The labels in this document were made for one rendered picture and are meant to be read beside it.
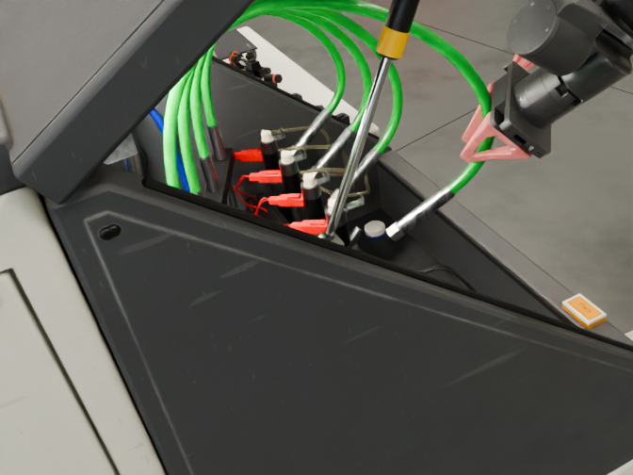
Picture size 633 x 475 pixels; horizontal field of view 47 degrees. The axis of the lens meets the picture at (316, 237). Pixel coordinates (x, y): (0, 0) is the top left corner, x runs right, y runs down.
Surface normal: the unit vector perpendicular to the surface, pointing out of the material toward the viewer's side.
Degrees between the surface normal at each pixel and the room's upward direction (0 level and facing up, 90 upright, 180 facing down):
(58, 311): 90
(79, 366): 90
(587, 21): 102
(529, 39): 51
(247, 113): 90
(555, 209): 0
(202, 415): 90
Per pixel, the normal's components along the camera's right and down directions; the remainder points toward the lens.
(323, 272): 0.44, 0.50
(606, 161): -0.14, -0.79
